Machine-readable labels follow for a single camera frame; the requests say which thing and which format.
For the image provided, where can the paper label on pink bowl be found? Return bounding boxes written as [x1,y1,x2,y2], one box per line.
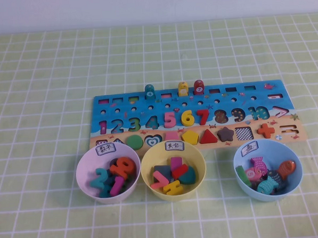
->
[95,143,120,157]

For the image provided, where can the yellow wooden sign piece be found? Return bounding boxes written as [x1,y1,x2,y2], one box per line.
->
[162,179,183,196]

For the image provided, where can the orange wooden number ten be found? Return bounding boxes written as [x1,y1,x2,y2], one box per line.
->
[109,156,137,178]

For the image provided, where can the teal wooden heart piece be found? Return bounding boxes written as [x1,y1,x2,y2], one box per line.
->
[177,166,197,185]

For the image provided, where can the green checked tablecloth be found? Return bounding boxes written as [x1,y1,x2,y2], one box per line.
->
[0,13,318,238]

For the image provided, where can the dark blue wooden fish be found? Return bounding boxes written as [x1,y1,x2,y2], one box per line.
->
[264,168,286,186]

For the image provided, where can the red wooden triangle piece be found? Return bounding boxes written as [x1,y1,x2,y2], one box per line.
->
[199,128,218,145]

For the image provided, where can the dark blue wooden number nine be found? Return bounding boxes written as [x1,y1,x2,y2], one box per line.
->
[105,173,119,187]

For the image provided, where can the pink wooden fish number five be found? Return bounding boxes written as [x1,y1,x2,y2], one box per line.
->
[244,166,264,183]

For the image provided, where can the colourful wooden puzzle board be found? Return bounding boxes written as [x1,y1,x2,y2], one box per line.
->
[85,78,309,155]

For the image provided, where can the green wooden fish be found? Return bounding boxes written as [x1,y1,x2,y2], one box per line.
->
[235,165,252,188]

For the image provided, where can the teal wooden fish number four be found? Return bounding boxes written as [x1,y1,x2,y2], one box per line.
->
[143,84,156,101]

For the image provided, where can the magenta striped wooden fish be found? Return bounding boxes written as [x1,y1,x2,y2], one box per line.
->
[250,156,268,177]

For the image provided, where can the teal wooden number two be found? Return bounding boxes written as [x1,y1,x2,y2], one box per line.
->
[88,167,112,187]

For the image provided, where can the pink wooden trapezoid piece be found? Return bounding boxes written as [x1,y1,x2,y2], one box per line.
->
[164,131,180,144]

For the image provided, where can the paper label on yellow bowl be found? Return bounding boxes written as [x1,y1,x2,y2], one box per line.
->
[164,139,185,152]

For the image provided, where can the teal wooden fish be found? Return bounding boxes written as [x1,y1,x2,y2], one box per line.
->
[256,176,280,196]

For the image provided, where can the blue plastic bowl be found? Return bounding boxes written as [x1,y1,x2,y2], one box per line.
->
[233,137,305,203]

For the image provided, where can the red wooden fish number seven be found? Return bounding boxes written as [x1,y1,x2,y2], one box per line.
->
[193,79,206,95]

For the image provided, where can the paper label on blue bowl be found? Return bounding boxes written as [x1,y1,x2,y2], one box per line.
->
[240,140,259,157]

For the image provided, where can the pink plastic bowl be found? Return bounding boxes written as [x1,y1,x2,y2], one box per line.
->
[74,142,144,207]

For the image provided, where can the green wooden circle piece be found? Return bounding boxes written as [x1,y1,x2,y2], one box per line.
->
[125,134,144,150]

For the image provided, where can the dark blue wooden square piece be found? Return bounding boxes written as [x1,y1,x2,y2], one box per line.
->
[152,164,174,182]

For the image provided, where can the yellow wooden number six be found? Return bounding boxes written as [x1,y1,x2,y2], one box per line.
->
[181,109,195,127]

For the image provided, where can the yellow wooden fish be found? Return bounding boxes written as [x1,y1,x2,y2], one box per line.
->
[177,81,189,97]

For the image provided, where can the yellow plastic bowl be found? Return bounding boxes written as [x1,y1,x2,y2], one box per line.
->
[139,140,208,204]

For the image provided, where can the magenta wooden number one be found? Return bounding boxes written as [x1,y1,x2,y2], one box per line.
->
[108,176,126,197]

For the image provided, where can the orange wooden plus piece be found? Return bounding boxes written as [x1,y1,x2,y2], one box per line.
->
[256,122,276,139]

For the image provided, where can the orange wooden fish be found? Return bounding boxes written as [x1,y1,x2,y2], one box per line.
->
[276,159,297,182]

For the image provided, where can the magenta wooden rectangle piece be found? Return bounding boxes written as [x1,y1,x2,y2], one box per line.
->
[170,156,184,172]

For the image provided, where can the brown wooden star piece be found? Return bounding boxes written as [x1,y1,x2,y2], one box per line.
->
[216,126,235,143]

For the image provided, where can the red wooden block piece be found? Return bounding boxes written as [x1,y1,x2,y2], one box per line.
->
[171,163,190,179]

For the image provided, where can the yellow wooden pentagon piece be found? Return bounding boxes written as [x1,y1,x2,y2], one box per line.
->
[181,129,199,145]

